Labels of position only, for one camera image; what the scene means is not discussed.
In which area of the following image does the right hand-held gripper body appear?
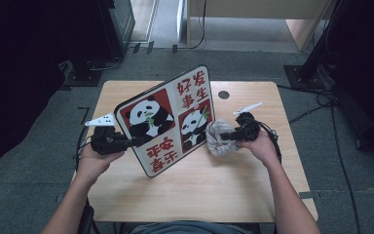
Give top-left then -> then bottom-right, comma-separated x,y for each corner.
233,100 -> 263,142

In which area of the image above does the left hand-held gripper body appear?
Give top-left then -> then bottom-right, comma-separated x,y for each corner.
84,112 -> 134,156

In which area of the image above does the grey cloth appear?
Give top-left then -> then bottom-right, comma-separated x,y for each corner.
205,118 -> 242,157

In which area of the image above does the square panda print board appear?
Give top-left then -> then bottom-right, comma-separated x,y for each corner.
114,64 -> 217,178

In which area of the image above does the person's right hand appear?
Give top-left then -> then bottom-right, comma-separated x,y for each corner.
238,129 -> 281,169

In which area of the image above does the person's left hand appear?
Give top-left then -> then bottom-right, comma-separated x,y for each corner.
76,148 -> 127,185

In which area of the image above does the black angled floor tape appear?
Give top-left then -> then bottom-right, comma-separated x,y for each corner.
77,106 -> 92,126

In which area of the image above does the black stand base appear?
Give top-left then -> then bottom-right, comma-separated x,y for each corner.
63,59 -> 104,88

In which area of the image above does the black metal stand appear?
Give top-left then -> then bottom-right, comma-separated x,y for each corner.
283,0 -> 349,91

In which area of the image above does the black chair armrest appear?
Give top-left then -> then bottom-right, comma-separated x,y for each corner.
77,204 -> 95,234

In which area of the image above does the dark curtain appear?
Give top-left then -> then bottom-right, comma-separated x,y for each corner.
324,0 -> 374,161
0,0 -> 111,190

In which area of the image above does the black cabinet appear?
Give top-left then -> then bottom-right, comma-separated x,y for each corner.
96,0 -> 136,61

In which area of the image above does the light wooden desk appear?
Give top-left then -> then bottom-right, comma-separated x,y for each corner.
185,0 -> 337,53

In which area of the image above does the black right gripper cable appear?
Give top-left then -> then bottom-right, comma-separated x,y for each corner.
258,121 -> 282,165

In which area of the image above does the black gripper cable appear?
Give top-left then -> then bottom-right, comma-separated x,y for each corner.
75,126 -> 92,172
258,121 -> 282,165

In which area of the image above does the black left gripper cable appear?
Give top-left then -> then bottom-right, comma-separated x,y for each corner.
75,126 -> 92,172

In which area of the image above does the long black floor cable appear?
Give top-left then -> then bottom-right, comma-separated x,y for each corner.
330,103 -> 362,234

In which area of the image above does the black hanging cable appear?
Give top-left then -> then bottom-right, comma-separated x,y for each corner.
171,0 -> 207,51

